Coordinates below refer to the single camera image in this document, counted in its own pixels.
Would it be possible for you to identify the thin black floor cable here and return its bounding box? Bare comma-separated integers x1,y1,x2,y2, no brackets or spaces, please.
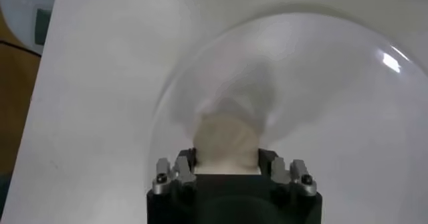
0,40,43,58

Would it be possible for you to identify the white round plate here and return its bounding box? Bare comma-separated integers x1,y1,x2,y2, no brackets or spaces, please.
146,11,428,224

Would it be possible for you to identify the white steamed baozi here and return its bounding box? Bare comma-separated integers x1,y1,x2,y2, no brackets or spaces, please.
192,113,263,176

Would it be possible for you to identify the white scale device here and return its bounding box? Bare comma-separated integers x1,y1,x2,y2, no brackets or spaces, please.
0,0,58,56

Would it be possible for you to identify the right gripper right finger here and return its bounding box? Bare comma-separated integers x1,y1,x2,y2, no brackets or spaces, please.
257,148,318,198

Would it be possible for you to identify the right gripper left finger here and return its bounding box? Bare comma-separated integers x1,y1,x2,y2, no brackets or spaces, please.
152,148,198,196

